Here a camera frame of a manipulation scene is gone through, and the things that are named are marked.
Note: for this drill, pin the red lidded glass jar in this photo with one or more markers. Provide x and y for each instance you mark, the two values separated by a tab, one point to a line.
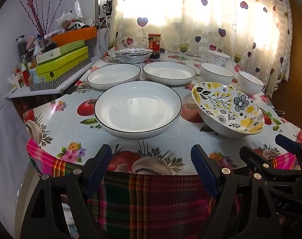
154	44

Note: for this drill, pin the black binder clip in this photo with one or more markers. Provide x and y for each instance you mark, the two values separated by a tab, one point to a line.
279	111

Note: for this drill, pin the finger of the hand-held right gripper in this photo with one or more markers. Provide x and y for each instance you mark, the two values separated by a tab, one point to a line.
253	160
286	142

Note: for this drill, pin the white plastic tub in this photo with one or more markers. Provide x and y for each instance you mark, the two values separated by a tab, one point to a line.
218	58

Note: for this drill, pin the white bottle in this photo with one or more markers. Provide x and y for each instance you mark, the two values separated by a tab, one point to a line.
37	47

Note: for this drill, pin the white ribbed bowl black rim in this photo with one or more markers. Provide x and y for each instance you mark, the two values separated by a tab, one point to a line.
215	76
249	84

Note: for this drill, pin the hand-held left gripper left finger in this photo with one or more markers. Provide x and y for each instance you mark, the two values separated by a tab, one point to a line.
98	165

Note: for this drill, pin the vegetable print tablecloth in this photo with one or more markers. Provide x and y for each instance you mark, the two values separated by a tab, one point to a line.
66	127

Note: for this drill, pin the striped cardboard box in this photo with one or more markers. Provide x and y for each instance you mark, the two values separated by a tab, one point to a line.
56	82

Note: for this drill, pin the yellow black floral bowl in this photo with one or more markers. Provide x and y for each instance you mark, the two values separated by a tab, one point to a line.
228	109

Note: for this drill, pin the cluster of small bottles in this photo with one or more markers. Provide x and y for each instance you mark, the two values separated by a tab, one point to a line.
21	76

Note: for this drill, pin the lime green box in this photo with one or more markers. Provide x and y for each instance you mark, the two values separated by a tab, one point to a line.
63	59
66	69

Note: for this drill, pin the dark green flat box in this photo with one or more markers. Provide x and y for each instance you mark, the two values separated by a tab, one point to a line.
72	45

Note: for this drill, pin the dark tall bottle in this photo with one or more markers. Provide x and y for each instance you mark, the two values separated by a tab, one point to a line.
20	46

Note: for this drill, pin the orange box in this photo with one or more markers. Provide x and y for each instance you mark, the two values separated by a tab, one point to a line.
73	36

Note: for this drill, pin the heart print curtain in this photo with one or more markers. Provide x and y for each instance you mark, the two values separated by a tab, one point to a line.
203	17

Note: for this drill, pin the pink flower branches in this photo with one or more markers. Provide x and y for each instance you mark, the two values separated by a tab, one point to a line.
34	12

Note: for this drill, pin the white side shelf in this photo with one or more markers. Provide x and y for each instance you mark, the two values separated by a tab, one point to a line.
66	82

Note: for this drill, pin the brown wooden cabinet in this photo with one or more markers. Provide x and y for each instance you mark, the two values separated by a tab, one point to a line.
300	54

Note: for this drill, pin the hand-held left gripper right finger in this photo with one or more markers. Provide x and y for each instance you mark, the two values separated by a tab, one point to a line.
203	165

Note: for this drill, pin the white plate black rim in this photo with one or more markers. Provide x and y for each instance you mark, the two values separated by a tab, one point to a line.
113	76
138	109
168	72

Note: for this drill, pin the white small box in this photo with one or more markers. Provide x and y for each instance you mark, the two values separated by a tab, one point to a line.
49	54

